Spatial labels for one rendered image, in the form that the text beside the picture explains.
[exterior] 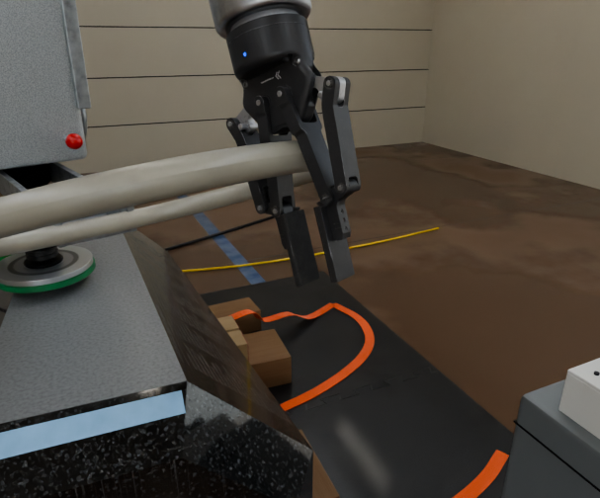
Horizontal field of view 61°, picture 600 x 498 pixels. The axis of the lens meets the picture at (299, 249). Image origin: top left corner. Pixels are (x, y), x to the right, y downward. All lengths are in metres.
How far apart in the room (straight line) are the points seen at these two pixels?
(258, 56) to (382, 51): 6.78
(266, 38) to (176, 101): 5.75
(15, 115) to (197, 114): 5.18
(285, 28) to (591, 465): 0.76
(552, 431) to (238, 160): 0.72
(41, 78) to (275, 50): 0.76
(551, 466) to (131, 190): 0.81
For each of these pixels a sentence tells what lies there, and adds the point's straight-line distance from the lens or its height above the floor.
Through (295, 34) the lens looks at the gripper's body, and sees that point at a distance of 0.47.
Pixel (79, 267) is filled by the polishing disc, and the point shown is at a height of 0.88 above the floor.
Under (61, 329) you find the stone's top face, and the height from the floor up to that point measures 0.82.
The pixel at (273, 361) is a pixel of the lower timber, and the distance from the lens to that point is 2.15.
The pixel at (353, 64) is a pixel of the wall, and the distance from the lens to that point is 7.01.
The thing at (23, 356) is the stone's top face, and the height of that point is 0.82.
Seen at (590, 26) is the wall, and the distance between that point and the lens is 6.00.
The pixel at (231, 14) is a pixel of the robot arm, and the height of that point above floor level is 1.38.
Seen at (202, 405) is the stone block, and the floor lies 0.78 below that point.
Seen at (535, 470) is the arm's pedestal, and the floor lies 0.68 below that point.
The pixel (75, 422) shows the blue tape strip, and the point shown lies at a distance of 0.91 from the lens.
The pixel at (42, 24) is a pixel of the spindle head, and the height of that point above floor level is 1.39.
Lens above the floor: 1.36
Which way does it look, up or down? 22 degrees down
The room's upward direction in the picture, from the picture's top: straight up
